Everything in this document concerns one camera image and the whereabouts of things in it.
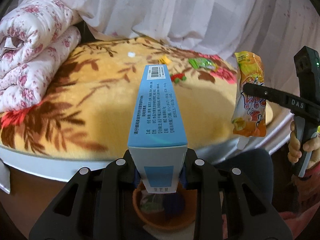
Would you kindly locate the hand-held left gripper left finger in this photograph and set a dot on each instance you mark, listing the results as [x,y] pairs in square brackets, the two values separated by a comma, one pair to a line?
[125,175]

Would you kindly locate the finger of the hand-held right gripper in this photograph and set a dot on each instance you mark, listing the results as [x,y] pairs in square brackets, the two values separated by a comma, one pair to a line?
[275,96]

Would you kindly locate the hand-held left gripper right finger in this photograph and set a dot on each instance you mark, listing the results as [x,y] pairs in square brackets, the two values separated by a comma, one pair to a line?
[197,175]

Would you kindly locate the orange snack wrapper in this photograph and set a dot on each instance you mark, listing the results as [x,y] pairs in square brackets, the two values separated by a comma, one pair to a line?
[250,70]

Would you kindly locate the orange plastic pot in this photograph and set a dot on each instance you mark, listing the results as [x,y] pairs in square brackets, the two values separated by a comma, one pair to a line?
[150,223]

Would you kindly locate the light blue cardboard box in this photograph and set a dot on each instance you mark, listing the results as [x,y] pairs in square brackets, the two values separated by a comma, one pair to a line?
[157,105]

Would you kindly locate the person's right forearm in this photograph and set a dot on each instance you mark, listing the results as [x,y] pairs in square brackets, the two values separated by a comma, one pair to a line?
[312,182]

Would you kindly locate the person's right hand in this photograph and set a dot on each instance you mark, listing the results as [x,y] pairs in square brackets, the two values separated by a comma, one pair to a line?
[293,145]

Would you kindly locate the yellow floral blanket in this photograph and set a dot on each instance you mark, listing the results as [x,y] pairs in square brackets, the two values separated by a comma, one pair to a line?
[100,100]

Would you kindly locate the green snack wrapper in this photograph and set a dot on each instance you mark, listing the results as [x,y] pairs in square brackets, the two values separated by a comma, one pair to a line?
[202,63]

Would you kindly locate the small red green wrapper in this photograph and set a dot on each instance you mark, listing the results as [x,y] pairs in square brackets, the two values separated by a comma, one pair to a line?
[178,77]

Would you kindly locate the small yellow wrapper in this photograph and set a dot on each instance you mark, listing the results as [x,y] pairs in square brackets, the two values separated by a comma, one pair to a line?
[165,60]

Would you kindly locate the white sheer curtain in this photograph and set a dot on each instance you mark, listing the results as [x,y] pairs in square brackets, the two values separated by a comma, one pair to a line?
[175,10]

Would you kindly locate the folded pink floral quilt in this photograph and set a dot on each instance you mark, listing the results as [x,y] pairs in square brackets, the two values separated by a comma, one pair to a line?
[32,55]

